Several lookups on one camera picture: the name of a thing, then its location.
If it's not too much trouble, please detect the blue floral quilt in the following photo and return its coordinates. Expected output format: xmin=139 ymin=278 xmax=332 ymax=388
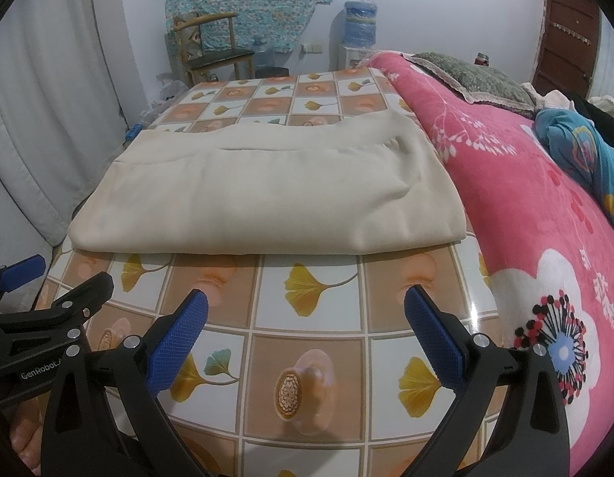
xmin=532 ymin=107 xmax=614 ymax=237

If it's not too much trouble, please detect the wooden chair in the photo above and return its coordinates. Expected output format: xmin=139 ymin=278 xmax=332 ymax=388
xmin=173 ymin=12 xmax=256 ymax=89

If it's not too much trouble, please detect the white curtain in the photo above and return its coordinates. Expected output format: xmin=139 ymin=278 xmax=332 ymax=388
xmin=0 ymin=0 xmax=155 ymax=315

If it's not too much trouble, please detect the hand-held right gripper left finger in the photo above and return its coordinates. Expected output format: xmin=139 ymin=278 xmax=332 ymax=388
xmin=41 ymin=288 xmax=209 ymax=477

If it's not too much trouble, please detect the empty clear water bottle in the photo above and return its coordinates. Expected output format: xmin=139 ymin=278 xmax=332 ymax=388
xmin=251 ymin=37 xmax=274 ymax=69

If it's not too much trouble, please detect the person's left hand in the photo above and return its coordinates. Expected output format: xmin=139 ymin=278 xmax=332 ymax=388
xmin=9 ymin=396 xmax=45 ymax=476

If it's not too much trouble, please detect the white water dispenser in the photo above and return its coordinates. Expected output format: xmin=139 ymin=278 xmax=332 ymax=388
xmin=340 ymin=44 xmax=375 ymax=70

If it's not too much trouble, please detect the cream zip jacket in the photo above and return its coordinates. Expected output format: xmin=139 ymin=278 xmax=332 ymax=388
xmin=68 ymin=109 xmax=468 ymax=256

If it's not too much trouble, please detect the cream knitted cloth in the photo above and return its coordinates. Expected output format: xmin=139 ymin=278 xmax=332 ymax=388
xmin=534 ymin=88 xmax=575 ymax=111

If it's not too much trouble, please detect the blue water dispenser bottle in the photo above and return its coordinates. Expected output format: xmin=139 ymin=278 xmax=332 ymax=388
xmin=343 ymin=0 xmax=379 ymax=48

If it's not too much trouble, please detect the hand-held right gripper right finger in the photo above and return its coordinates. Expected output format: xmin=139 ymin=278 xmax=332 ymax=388
xmin=404 ymin=284 xmax=571 ymax=477

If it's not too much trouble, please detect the teal floral wall cloth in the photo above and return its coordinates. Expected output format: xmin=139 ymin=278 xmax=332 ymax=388
xmin=165 ymin=0 xmax=334 ymax=56

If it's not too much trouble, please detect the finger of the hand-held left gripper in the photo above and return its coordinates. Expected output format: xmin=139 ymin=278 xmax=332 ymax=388
xmin=0 ymin=254 xmax=46 ymax=305
xmin=0 ymin=271 xmax=115 ymax=353

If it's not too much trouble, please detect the brown wooden door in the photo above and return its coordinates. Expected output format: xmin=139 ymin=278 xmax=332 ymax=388
xmin=530 ymin=0 xmax=602 ymax=99

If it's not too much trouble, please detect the clear plastic bag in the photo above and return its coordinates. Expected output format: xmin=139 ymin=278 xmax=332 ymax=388
xmin=154 ymin=76 xmax=189 ymax=113

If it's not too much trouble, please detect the green patterned pillow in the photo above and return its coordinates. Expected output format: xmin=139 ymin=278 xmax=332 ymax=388
xmin=409 ymin=52 xmax=537 ymax=118

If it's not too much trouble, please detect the pink floral blanket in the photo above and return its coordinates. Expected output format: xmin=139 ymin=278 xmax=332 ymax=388
xmin=369 ymin=51 xmax=614 ymax=477

